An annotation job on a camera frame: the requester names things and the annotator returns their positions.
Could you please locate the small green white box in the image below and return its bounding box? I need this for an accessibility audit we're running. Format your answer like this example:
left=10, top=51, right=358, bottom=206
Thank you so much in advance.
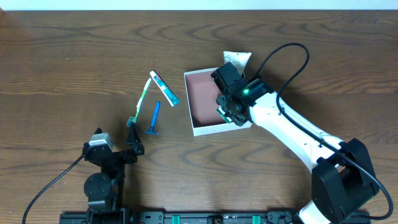
left=216, top=106, right=232, bottom=123

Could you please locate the white lotion tube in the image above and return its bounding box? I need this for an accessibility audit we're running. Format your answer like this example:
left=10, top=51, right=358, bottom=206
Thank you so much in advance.
left=223, top=51, right=252, bottom=77

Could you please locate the green white toothbrush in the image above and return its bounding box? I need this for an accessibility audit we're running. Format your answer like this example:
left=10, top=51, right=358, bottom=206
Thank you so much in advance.
left=126, top=78, right=152, bottom=127

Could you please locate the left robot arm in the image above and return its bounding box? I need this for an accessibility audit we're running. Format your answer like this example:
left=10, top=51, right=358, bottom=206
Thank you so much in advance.
left=82, top=122, right=144, bottom=223

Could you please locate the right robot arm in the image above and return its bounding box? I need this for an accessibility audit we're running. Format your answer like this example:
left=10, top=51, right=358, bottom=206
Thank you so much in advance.
left=211, top=62, right=380, bottom=223

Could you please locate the blue disposable razor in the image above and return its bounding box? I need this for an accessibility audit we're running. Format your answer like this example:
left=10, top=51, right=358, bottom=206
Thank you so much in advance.
left=145, top=101, right=160, bottom=135

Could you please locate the white cardboard box pink interior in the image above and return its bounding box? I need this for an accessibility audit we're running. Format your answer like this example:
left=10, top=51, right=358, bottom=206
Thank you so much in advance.
left=184, top=68, right=252, bottom=137

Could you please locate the green white toothpaste tube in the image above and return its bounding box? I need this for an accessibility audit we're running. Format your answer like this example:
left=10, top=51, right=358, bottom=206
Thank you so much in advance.
left=150, top=70, right=180, bottom=107

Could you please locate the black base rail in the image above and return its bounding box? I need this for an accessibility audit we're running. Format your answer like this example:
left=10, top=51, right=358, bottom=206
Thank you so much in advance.
left=58, top=208, right=373, bottom=224

